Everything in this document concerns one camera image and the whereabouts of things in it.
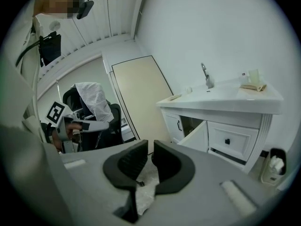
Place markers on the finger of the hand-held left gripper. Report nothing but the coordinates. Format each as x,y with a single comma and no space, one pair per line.
96,126

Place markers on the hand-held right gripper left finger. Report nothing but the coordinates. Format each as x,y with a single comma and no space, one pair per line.
122,171

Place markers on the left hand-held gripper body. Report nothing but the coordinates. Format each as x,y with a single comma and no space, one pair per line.
56,112

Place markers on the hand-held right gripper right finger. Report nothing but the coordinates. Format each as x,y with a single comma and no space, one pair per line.
176,171

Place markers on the person's left forearm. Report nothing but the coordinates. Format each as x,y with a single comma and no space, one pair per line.
50,133

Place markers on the beige door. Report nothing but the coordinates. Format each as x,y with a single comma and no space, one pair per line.
141,91

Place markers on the white sink vanity cabinet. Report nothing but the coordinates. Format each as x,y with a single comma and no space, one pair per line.
235,98

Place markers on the person's left hand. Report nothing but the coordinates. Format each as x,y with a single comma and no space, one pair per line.
71,131

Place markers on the black mesh office chair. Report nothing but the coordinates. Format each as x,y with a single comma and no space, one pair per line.
115,123

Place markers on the striped shirt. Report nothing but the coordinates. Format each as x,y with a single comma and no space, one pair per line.
96,100

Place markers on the person's white coat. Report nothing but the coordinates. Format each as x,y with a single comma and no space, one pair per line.
29,55

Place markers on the black chest pouch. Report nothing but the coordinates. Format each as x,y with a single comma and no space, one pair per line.
50,48

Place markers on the white drawer black knob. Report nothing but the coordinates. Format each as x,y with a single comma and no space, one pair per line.
235,138

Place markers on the round white ceiling fixture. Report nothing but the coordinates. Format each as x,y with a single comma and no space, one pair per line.
55,25

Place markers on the white trash bin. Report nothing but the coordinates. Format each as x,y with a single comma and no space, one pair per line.
268,173

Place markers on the chrome faucet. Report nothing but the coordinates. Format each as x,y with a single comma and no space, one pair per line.
208,79

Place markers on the crumpled white tissue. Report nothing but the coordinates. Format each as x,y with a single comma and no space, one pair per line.
277,163

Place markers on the beige folded cloth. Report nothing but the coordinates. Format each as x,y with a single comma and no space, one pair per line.
252,87

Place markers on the small white bottle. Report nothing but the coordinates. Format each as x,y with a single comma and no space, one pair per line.
244,78

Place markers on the translucent cup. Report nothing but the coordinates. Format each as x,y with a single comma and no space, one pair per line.
254,76

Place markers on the black head-worn camera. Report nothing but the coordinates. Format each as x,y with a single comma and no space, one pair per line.
85,7

